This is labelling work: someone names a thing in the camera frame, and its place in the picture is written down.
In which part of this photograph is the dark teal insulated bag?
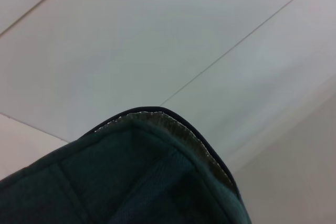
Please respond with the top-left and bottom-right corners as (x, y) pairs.
(0, 106), (253, 224)

